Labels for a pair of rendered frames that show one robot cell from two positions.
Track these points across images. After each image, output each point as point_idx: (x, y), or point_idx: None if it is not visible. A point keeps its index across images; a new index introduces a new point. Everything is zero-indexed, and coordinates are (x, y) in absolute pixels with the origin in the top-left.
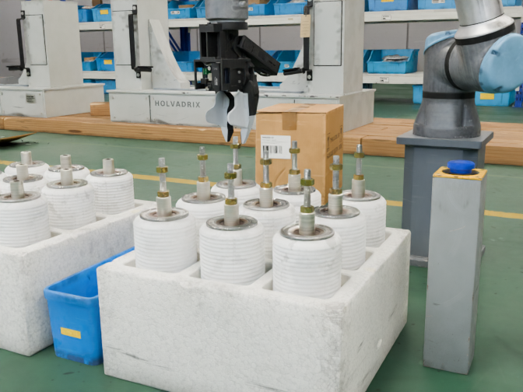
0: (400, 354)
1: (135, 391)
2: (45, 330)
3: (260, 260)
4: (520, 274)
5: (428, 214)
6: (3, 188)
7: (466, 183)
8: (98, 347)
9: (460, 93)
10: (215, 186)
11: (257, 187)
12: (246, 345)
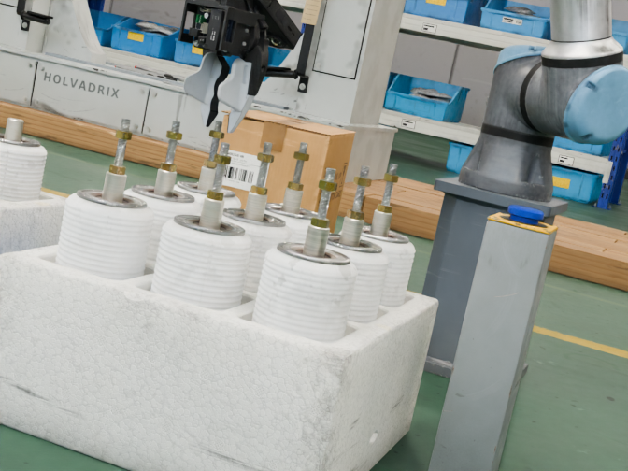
0: (396, 463)
1: (21, 441)
2: None
3: (239, 284)
4: (570, 406)
5: (459, 298)
6: None
7: (529, 235)
8: None
9: (534, 135)
10: (175, 186)
11: (235, 199)
12: (202, 392)
